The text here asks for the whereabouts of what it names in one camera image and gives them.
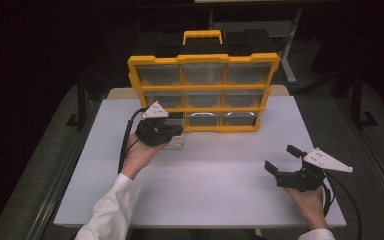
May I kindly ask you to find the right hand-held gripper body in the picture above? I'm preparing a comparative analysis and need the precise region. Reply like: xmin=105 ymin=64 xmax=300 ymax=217
xmin=274 ymin=147 xmax=354 ymax=193

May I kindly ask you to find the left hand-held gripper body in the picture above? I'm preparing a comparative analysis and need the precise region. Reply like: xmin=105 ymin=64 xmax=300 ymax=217
xmin=134 ymin=100 xmax=173 ymax=147

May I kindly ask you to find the small clear plastic drawer bin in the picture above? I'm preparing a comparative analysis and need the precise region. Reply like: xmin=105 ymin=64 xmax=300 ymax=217
xmin=161 ymin=118 xmax=185 ymax=151

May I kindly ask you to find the yellow black organizer cabinet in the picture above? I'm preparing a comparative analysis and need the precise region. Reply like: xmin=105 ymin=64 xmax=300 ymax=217
xmin=127 ymin=29 xmax=281 ymax=134

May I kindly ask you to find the person's left hand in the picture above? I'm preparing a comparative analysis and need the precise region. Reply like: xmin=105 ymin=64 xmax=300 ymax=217
xmin=121 ymin=132 xmax=170 ymax=180

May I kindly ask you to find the person's right hand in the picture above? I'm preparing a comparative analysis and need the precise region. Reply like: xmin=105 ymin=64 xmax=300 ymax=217
xmin=284 ymin=186 xmax=327 ymax=224

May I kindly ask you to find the grid of clear drawers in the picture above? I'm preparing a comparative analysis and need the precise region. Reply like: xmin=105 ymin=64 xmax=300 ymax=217
xmin=136 ymin=63 xmax=273 ymax=127

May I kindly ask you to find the black metal stand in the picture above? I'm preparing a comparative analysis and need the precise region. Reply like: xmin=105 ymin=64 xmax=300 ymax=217
xmin=65 ymin=74 xmax=92 ymax=130
xmin=350 ymin=68 xmax=380 ymax=130

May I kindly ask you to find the grey metal stand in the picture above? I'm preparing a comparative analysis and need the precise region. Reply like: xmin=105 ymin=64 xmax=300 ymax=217
xmin=208 ymin=8 xmax=303 ymax=85

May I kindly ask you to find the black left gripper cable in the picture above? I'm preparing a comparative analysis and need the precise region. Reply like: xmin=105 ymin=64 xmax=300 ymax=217
xmin=117 ymin=107 xmax=148 ymax=175

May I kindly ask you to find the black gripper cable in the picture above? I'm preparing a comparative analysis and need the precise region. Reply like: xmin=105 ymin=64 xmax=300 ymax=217
xmin=321 ymin=173 xmax=363 ymax=240
xmin=117 ymin=107 xmax=148 ymax=175

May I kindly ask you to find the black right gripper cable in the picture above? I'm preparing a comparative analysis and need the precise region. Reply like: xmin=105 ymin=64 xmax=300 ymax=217
xmin=321 ymin=173 xmax=363 ymax=240

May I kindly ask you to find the aluminium frame rail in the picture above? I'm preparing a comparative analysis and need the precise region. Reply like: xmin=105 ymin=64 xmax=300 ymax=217
xmin=336 ymin=98 xmax=384 ymax=216
xmin=33 ymin=129 xmax=84 ymax=240

